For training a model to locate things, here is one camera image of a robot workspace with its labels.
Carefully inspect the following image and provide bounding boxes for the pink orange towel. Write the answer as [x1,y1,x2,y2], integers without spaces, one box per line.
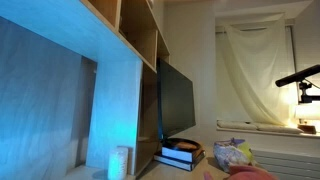
[203,164,278,180]

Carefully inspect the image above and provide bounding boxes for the black flat screen monitor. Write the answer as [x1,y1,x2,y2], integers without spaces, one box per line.
[156,57,197,140]

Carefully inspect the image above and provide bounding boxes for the wooden shelf unit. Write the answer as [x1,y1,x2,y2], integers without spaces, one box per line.
[0,0,172,178]

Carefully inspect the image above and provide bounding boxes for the black round dish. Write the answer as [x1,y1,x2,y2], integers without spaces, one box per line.
[161,137,202,153]

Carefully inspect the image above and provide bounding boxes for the black box with blue edge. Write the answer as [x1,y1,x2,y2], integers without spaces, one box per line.
[161,145,203,164]

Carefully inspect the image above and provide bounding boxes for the dark flat book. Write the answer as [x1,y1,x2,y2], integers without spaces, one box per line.
[153,150,206,172]

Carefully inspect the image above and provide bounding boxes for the beige window seat cushion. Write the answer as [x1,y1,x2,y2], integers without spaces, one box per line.
[254,122,305,135]
[216,119,259,132]

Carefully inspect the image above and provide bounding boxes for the white cylinder candle lamp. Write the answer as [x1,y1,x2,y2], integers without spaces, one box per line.
[107,146,130,180]

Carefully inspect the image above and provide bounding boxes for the sheer white curtain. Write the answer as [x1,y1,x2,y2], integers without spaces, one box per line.
[220,13,298,127]

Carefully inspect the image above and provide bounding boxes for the white radiator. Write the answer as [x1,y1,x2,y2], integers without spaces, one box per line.
[251,149,320,180]

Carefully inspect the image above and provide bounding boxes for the black bar camera on mount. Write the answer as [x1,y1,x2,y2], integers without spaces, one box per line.
[274,64,320,105]

